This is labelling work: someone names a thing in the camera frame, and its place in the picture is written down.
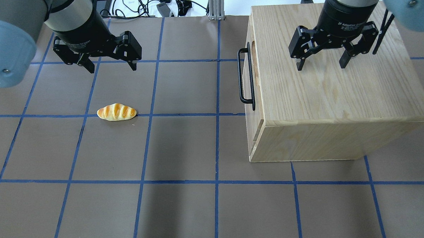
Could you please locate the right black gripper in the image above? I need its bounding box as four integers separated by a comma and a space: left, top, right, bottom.
289, 0, 379, 71

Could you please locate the black cables bundle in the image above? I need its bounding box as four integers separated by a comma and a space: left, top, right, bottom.
100, 0, 208, 22

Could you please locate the aluminium frame post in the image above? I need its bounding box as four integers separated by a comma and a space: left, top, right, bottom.
207, 0, 226, 20

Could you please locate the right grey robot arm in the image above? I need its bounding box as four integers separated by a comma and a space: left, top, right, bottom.
289, 0, 424, 71

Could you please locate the wooden drawer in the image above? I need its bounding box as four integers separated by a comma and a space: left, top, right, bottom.
242, 18, 264, 162

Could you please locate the black power adapter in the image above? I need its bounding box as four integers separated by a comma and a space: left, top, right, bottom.
156, 2, 175, 18

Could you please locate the toy bread roll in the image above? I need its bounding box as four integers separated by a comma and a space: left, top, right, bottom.
97, 103, 137, 121

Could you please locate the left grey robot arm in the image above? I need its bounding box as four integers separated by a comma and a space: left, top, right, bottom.
0, 0, 142, 88

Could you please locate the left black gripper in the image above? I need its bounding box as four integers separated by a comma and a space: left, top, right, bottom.
53, 10, 142, 74

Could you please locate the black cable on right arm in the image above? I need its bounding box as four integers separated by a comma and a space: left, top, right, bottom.
372, 8, 395, 56

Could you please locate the black drawer handle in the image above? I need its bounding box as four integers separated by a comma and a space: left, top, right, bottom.
235, 41, 258, 111

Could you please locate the wooden drawer cabinet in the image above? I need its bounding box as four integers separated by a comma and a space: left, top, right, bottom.
244, 3, 424, 162

